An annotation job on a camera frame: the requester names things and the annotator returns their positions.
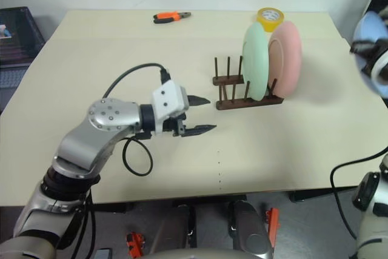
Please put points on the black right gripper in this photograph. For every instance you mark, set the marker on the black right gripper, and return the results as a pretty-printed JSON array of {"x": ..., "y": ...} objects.
[{"x": 373, "y": 60}]

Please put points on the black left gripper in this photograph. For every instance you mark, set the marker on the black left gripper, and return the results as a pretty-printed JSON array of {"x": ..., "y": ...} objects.
[{"x": 173, "y": 125}]

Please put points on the blue plate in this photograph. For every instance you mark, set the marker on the blue plate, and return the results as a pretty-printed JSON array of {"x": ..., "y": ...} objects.
[{"x": 369, "y": 28}]

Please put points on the pink plate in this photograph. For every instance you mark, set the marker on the pink plate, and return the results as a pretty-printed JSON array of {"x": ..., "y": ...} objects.
[{"x": 288, "y": 59}]

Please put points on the green plate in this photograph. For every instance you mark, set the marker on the green plate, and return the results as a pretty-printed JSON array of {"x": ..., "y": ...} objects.
[{"x": 254, "y": 62}]

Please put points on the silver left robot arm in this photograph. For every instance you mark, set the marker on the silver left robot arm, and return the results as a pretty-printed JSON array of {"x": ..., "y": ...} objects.
[{"x": 91, "y": 131}]

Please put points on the brown wooden dish rack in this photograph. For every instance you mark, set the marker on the brown wooden dish rack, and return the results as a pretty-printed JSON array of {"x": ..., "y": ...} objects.
[{"x": 230, "y": 102}]

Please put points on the yellow tape roll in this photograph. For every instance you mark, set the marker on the yellow tape roll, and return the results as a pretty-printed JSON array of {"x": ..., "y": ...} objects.
[{"x": 270, "y": 18}]

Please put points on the orange black pliers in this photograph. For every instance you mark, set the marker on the orange black pliers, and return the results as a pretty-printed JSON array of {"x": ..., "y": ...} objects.
[{"x": 169, "y": 16}]

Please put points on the orange red clamp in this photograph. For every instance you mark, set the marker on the orange red clamp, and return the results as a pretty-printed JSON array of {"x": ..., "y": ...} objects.
[
  {"x": 135, "y": 244},
  {"x": 272, "y": 225}
]

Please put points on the grey rounded robot torso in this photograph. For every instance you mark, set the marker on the grey rounded robot torso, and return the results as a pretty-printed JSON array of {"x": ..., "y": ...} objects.
[{"x": 209, "y": 254}]

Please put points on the black table foot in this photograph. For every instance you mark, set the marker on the black table foot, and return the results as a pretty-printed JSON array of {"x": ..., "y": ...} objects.
[{"x": 321, "y": 193}]

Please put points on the small grey floor object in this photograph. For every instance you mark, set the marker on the small grey floor object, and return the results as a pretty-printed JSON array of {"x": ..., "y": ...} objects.
[{"x": 103, "y": 253}]

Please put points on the open laptop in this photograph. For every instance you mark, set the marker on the open laptop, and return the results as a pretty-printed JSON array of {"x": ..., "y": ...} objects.
[{"x": 18, "y": 43}]

